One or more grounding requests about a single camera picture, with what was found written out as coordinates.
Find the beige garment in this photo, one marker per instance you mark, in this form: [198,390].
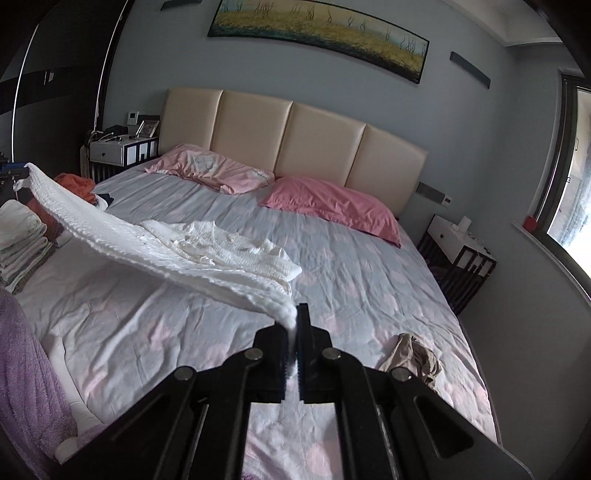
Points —
[411,357]

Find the black bag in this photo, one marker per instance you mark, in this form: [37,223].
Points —
[111,131]

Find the folded white and dark garment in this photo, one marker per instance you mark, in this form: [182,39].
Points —
[104,201]

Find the white knit sweater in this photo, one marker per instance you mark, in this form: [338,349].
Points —
[152,249]

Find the bed with pink-dotted grey quilt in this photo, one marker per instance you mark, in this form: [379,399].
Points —
[360,286]

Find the window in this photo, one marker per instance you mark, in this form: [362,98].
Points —
[572,184]

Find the purple fleece robe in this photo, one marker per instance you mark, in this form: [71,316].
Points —
[27,369]

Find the orange fleece garment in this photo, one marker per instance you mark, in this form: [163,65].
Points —
[76,184]

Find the light pink pillow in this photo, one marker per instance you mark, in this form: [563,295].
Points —
[207,168]

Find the white fluffy garment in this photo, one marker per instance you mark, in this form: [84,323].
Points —
[23,244]

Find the photo frame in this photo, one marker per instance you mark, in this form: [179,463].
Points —
[148,128]

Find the white nightstand with black frame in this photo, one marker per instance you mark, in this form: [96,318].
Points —
[115,154]
[457,258]

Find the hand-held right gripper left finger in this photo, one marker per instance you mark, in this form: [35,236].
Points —
[277,350]

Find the landscape painting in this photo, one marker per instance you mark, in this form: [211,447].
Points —
[323,32]

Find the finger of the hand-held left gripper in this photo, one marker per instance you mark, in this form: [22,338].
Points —
[11,173]

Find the red cup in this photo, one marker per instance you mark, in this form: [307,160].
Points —
[531,222]

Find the beige padded headboard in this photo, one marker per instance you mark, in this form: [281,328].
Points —
[295,138]

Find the dark pink pillow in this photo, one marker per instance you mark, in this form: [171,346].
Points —
[337,207]

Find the white tissue box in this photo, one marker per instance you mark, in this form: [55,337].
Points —
[463,224]

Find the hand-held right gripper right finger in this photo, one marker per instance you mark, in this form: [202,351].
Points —
[304,350]

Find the black sliding-door wardrobe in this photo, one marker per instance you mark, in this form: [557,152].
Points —
[60,69]

